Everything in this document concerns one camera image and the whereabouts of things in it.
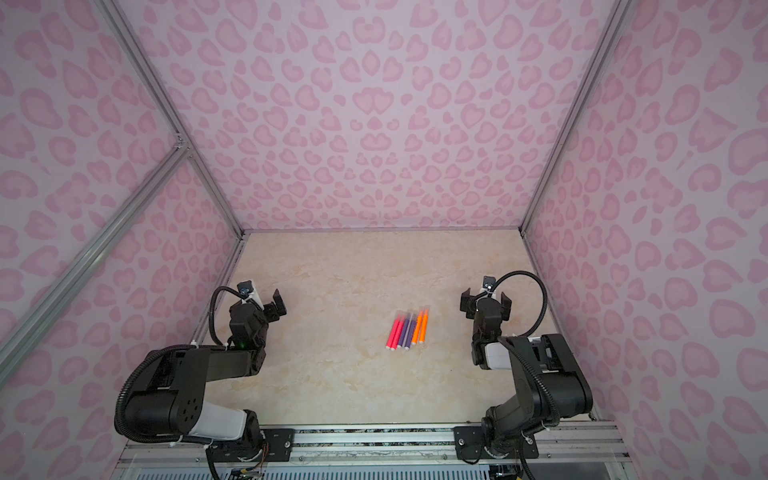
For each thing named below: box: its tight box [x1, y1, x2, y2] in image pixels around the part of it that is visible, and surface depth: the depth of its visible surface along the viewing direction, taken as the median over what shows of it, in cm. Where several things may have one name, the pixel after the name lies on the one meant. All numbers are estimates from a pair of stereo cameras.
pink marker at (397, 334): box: [390, 316, 405, 351], surface depth 94 cm
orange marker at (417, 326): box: [412, 310, 423, 344], surface depth 94 cm
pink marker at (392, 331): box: [386, 315, 400, 349], surface depth 95 cm
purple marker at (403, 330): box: [397, 313, 411, 348], surface depth 94 cm
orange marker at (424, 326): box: [419, 308, 429, 343], surface depth 95 cm
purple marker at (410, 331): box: [404, 313, 417, 350], surface depth 94 cm
